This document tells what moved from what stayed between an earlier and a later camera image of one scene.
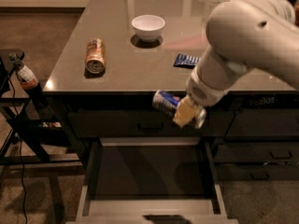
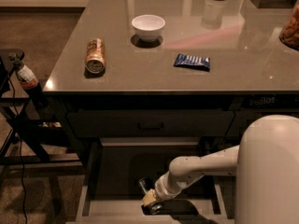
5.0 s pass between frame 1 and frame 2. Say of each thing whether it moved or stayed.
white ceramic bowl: stayed
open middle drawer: stayed
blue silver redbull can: moved
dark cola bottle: stayed
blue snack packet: stayed
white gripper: moved
